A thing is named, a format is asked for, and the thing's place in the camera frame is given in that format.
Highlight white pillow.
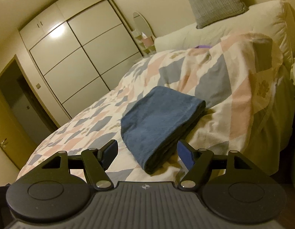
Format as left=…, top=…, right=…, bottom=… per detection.
left=154, top=0, right=295, bottom=56

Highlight white corner shelf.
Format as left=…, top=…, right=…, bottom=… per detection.
left=135, top=31, right=158, bottom=58

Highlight oval mirror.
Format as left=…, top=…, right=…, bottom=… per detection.
left=132, top=11, right=156, bottom=39

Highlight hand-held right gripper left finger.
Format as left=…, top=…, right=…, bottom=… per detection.
left=40, top=139, right=119, bottom=192

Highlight yellow wooden door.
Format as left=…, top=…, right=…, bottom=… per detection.
left=0, top=89, right=39, bottom=171

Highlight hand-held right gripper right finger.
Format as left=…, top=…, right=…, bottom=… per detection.
left=177, top=140, right=256, bottom=192

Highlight white sliding wardrobe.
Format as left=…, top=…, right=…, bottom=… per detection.
left=18, top=0, right=143, bottom=120

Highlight blue denim jeans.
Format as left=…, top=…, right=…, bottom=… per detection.
left=120, top=86, right=207, bottom=175

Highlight checkered pink grey blanket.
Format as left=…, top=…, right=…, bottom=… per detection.
left=16, top=32, right=294, bottom=187

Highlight grey pillow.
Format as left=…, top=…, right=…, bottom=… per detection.
left=182, top=0, right=249, bottom=29

